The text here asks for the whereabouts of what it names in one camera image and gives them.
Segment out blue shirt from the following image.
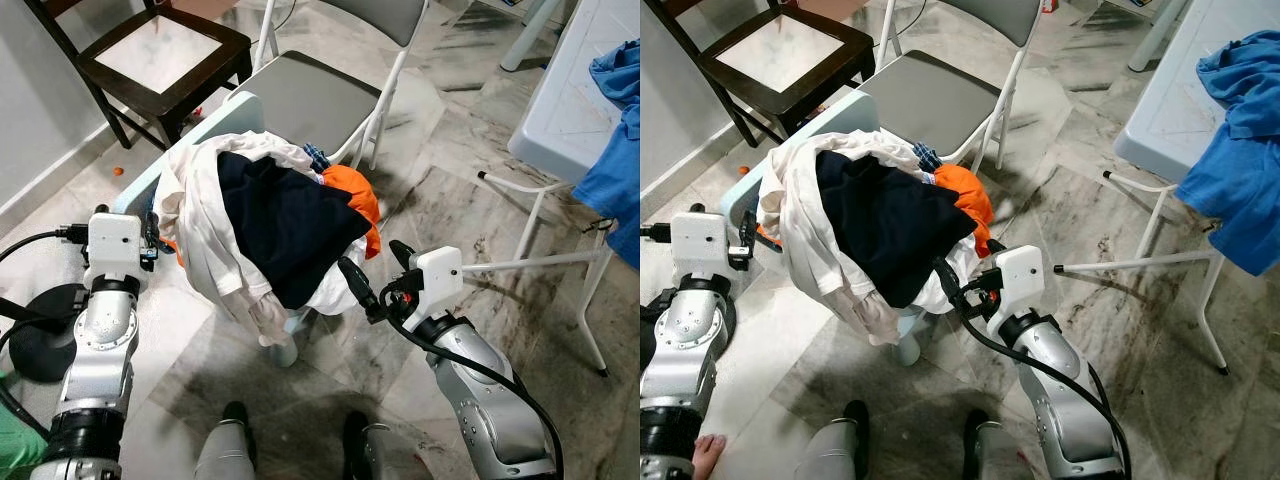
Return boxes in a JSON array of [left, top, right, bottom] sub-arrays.
[[572, 38, 641, 273], [1175, 28, 1280, 278]]

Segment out white garment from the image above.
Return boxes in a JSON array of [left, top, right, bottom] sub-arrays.
[[757, 128, 988, 348], [152, 130, 373, 348]]

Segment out orange garment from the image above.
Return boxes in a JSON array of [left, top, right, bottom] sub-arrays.
[[932, 162, 994, 258], [320, 164, 384, 261]]

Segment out navy blue garment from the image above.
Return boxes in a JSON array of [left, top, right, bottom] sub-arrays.
[[815, 148, 980, 310], [216, 150, 374, 311]]

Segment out dark wooden chair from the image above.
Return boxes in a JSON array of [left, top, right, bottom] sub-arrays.
[[648, 0, 881, 148], [25, 0, 254, 151]]

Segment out robot right leg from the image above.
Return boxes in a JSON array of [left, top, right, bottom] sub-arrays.
[[340, 410, 403, 480], [960, 408, 1023, 480]]

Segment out robot leg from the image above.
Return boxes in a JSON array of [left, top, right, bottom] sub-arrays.
[[803, 400, 873, 480], [960, 408, 1023, 480], [340, 410, 403, 480], [193, 400, 258, 480]]

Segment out robot left leg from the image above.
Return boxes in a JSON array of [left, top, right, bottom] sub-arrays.
[[803, 400, 873, 480], [193, 400, 258, 480]]

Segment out person's bare foot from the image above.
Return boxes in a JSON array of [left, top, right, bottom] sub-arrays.
[[690, 432, 730, 480]]

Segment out light blue folding table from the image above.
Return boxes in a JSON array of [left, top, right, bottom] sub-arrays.
[[1053, 0, 1280, 378], [465, 0, 641, 378]]

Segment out green garment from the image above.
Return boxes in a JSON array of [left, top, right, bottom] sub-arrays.
[[0, 374, 51, 480]]

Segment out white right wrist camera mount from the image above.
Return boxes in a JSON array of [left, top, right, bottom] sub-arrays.
[[984, 244, 1047, 321], [404, 246, 467, 323]]

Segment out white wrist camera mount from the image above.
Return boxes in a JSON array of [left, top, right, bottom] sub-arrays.
[[984, 244, 1047, 321], [669, 209, 737, 289], [85, 211, 147, 293], [404, 246, 467, 323]]

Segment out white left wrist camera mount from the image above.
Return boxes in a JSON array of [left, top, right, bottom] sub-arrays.
[[669, 209, 737, 289], [85, 211, 147, 293]]

